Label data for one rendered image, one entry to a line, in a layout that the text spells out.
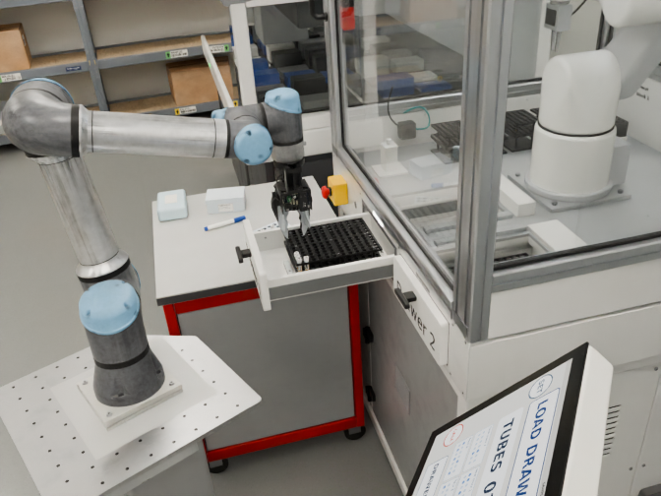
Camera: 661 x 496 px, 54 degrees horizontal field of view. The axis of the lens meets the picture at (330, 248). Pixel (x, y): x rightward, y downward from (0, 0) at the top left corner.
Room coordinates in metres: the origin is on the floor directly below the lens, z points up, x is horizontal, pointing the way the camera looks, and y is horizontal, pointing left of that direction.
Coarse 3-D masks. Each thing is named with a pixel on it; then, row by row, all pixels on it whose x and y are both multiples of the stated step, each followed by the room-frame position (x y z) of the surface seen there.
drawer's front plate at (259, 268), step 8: (248, 224) 1.52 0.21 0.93; (248, 232) 1.48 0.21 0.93; (248, 240) 1.45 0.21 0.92; (248, 248) 1.49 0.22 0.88; (256, 248) 1.39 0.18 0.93; (256, 256) 1.36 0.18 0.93; (256, 264) 1.32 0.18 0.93; (256, 272) 1.34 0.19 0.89; (264, 272) 1.28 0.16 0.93; (256, 280) 1.38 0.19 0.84; (264, 280) 1.28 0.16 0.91; (264, 288) 1.28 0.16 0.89; (264, 296) 1.28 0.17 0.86; (264, 304) 1.28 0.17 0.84
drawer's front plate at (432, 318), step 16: (400, 256) 1.31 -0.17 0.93; (400, 272) 1.27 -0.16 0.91; (416, 288) 1.17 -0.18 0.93; (416, 304) 1.17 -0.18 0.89; (432, 304) 1.11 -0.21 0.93; (416, 320) 1.17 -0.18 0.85; (432, 320) 1.08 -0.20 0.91; (432, 336) 1.08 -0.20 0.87; (448, 336) 1.04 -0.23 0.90; (432, 352) 1.08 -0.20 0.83
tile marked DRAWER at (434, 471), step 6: (438, 462) 0.63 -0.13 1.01; (444, 462) 0.62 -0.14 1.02; (432, 468) 0.62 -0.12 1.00; (438, 468) 0.61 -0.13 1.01; (426, 474) 0.62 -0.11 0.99; (432, 474) 0.61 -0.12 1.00; (438, 474) 0.60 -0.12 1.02; (426, 480) 0.61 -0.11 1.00; (432, 480) 0.60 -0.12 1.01; (438, 480) 0.59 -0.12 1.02; (420, 486) 0.60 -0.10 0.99; (426, 486) 0.59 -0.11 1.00; (432, 486) 0.58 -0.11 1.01; (420, 492) 0.59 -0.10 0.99; (426, 492) 0.58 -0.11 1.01; (432, 492) 0.57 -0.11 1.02
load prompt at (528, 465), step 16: (544, 400) 0.58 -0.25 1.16; (528, 416) 0.57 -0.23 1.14; (544, 416) 0.55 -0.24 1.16; (528, 432) 0.54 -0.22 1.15; (544, 432) 0.52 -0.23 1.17; (528, 448) 0.51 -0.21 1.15; (544, 448) 0.50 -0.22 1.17; (528, 464) 0.49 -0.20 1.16; (512, 480) 0.48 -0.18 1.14; (528, 480) 0.46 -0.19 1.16
